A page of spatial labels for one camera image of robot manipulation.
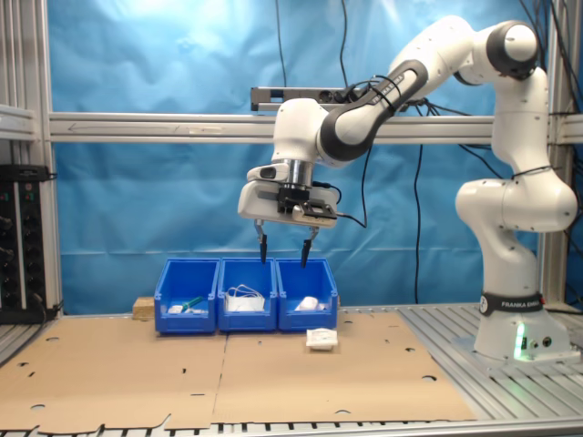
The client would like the chipboard wooden block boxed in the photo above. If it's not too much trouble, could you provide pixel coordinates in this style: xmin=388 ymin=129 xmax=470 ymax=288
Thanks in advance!
xmin=133 ymin=296 xmax=159 ymax=322

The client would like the grey power strip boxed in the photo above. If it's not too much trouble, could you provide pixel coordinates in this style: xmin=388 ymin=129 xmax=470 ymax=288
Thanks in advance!
xmin=250 ymin=86 xmax=379 ymax=113

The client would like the black electronics rack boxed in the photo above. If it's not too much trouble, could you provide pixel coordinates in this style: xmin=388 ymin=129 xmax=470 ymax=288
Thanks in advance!
xmin=0 ymin=164 xmax=58 ymax=325

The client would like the blue plastic bin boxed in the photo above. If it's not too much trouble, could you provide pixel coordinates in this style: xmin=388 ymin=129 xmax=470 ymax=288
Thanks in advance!
xmin=275 ymin=258 xmax=341 ymax=332
xmin=217 ymin=257 xmax=278 ymax=332
xmin=154 ymin=258 xmax=221 ymax=333

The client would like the white cotton packet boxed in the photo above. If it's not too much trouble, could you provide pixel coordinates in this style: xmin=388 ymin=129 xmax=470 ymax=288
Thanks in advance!
xmin=305 ymin=328 xmax=338 ymax=352
xmin=293 ymin=295 xmax=329 ymax=313

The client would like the horizontal aluminium beam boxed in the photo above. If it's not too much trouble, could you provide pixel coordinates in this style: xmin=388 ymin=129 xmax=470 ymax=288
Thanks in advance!
xmin=47 ymin=111 xmax=497 ymax=146

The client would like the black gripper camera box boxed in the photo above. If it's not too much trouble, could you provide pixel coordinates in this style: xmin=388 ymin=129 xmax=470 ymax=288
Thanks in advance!
xmin=276 ymin=184 xmax=339 ymax=226

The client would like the black hanging cable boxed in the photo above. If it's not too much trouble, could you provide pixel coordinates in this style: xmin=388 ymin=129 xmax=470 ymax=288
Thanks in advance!
xmin=340 ymin=0 xmax=351 ymax=88
xmin=274 ymin=0 xmax=289 ymax=88
xmin=412 ymin=144 xmax=424 ymax=305

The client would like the aluminium frame post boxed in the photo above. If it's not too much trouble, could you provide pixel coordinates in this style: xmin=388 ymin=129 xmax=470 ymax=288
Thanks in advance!
xmin=541 ymin=0 xmax=576 ymax=306
xmin=0 ymin=0 xmax=63 ymax=315

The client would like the brown cardboard sheet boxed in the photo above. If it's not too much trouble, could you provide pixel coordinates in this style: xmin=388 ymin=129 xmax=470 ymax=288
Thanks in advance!
xmin=0 ymin=316 xmax=228 ymax=433
xmin=211 ymin=311 xmax=477 ymax=422

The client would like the pale face mask stack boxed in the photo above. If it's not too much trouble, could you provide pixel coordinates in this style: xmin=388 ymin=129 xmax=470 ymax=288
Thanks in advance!
xmin=225 ymin=284 xmax=266 ymax=314

